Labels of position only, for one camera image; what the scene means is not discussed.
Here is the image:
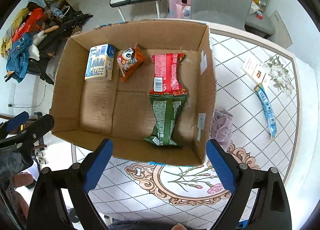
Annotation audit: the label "long blue snack packet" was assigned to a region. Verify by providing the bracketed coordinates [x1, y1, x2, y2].
[254, 83, 277, 138]

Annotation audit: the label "purple knitted cloth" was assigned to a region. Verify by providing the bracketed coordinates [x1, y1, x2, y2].
[210, 110, 233, 151]

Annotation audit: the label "yellow blue tissue pack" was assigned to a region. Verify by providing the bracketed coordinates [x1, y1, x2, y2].
[85, 44, 116, 81]

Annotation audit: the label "white card box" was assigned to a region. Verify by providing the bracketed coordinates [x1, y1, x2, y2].
[241, 57, 267, 84]

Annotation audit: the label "green snack packet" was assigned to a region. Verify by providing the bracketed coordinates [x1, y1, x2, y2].
[144, 94, 188, 148]

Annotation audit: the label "orange cartoon snack bag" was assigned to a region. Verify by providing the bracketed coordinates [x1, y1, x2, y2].
[117, 45, 145, 82]

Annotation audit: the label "red snack packet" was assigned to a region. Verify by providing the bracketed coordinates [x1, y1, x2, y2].
[149, 53, 188, 95]

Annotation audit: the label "pile of colourful clothes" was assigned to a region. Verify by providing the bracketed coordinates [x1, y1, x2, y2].
[0, 0, 93, 85]

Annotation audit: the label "patterned floral table mat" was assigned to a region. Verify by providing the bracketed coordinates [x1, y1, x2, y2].
[89, 34, 298, 229]

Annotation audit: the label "brown cardboard box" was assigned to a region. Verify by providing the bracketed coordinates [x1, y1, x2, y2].
[50, 19, 216, 166]

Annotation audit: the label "leaning beige panel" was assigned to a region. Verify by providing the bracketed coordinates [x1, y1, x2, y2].
[269, 10, 292, 49]

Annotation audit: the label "far grey chair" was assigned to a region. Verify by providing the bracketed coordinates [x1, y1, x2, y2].
[245, 0, 275, 38]

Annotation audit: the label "items on grey chair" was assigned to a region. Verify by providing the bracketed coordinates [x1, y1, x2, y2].
[249, 0, 266, 19]

